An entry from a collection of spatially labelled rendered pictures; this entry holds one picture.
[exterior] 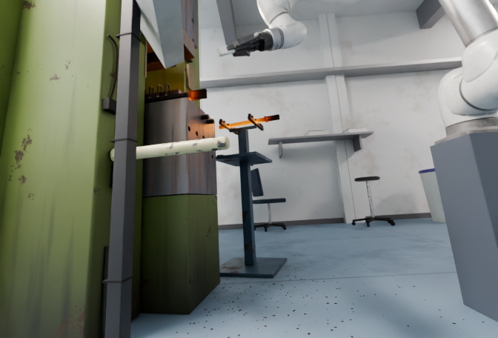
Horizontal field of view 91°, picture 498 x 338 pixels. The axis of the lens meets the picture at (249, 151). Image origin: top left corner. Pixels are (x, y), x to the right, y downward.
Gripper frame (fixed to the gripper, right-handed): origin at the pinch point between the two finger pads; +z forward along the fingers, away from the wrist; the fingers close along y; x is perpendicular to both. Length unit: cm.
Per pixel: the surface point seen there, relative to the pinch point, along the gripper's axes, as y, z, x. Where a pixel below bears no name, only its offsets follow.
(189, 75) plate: 68, -9, 33
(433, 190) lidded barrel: 151, -274, -173
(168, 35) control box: -12.0, 23.3, 1.6
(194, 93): 40.8, 4.4, 6.5
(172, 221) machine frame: 37, 42, -48
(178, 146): 6.3, 31.9, -27.0
